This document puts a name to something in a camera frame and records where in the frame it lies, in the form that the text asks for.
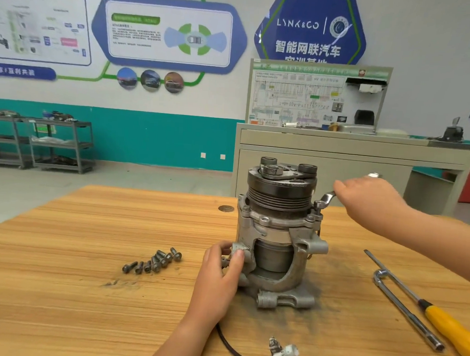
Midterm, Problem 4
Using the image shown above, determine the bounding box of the silver combination wrench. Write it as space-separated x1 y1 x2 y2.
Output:
316 169 383 214

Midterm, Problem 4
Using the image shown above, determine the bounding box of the blue hexagon wall sign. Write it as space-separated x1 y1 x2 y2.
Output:
253 0 370 67

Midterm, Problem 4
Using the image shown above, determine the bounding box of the person's right hand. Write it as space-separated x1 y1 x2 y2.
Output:
330 173 414 241

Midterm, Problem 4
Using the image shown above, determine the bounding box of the round photo wall decal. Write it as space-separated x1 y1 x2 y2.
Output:
139 69 163 93
115 66 139 91
163 71 187 95

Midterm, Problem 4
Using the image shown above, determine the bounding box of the small black device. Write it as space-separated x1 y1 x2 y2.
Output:
441 117 466 143

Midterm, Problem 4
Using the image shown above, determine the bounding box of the grey metal shelf cart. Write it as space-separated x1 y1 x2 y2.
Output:
0 109 31 170
27 110 98 175

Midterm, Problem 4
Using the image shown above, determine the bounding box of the person's right forearm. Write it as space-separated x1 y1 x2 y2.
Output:
388 204 470 288

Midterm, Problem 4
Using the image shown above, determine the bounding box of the grey metal compressor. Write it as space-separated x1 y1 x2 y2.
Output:
214 154 334 356

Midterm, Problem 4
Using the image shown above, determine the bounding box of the white wiring display board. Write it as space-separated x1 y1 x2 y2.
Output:
244 59 394 136

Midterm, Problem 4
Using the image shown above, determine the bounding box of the blue rounded infographic panel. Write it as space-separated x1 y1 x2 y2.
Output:
89 0 251 75

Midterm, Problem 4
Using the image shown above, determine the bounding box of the beige workbench cabinet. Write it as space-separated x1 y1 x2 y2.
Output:
231 123 470 219

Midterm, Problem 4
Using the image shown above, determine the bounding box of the person's left hand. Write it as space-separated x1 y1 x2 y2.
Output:
180 239 247 336

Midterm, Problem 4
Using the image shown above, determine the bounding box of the white infographic wall panel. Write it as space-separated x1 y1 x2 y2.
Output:
0 0 96 69

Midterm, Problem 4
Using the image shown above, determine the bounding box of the silver L-shaped socket wrench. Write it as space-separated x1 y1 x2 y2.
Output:
370 270 450 353

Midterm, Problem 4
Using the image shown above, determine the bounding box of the yellow handled screwdriver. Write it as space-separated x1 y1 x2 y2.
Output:
358 249 470 356

